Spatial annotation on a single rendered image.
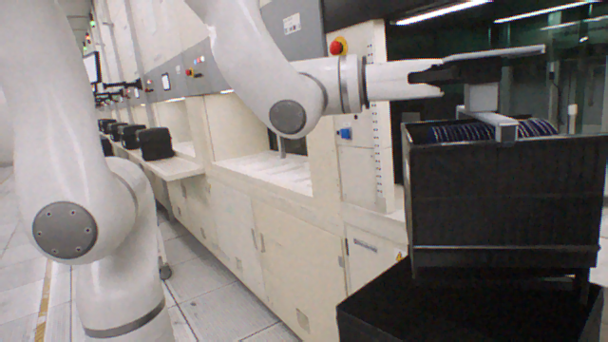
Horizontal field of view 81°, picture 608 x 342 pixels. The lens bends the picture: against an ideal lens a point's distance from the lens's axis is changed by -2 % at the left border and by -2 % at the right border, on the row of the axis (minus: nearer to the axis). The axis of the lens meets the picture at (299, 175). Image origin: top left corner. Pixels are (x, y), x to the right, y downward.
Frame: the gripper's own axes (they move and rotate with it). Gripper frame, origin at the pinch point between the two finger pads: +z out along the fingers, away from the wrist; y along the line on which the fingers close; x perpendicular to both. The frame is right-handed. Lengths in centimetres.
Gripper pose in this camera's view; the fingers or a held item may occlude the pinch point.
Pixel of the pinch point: (480, 70)
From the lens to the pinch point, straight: 55.4
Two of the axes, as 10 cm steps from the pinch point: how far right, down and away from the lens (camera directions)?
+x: -1.1, -9.7, -2.4
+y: -2.2, 2.6, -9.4
